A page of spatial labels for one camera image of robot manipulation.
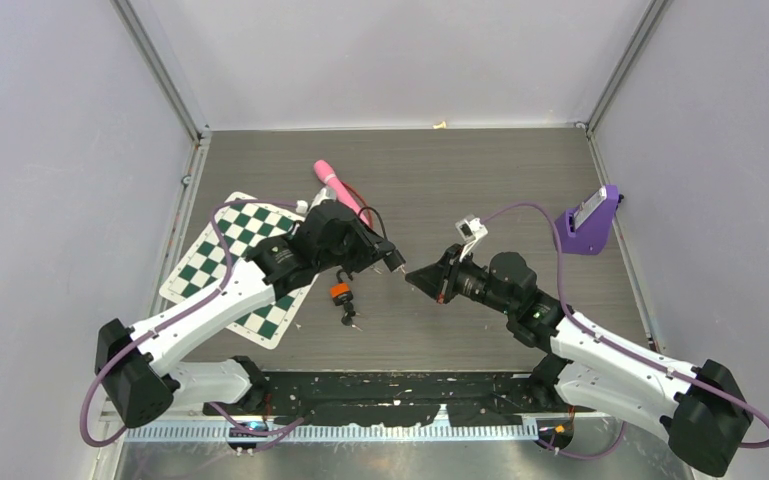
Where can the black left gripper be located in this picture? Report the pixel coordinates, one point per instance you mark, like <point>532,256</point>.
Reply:
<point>372,249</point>

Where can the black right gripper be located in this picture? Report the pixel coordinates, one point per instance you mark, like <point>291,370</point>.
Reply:
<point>440,279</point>

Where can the black cable padlock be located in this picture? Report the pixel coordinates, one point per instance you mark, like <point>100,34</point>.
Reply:
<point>383,232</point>

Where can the orange black padlock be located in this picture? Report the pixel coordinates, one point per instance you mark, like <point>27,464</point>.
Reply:
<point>341,293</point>

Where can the black headed keys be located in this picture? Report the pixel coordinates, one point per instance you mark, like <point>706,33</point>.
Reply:
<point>349,314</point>

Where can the red cable padlock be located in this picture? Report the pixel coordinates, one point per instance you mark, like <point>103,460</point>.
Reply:
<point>360,204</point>

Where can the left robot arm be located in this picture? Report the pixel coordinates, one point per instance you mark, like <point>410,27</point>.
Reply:
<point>141,367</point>

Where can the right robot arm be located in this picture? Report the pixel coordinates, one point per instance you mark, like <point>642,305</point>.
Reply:
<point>696,410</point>

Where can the pink toy microphone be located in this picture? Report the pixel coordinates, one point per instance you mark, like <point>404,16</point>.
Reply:
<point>327,176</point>

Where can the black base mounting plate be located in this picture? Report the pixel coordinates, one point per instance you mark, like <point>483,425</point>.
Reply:
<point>403,399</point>

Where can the green white chessboard mat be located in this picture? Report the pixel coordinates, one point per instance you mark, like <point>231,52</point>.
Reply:
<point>203,264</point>

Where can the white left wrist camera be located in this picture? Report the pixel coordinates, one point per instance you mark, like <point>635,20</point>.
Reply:
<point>326,193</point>

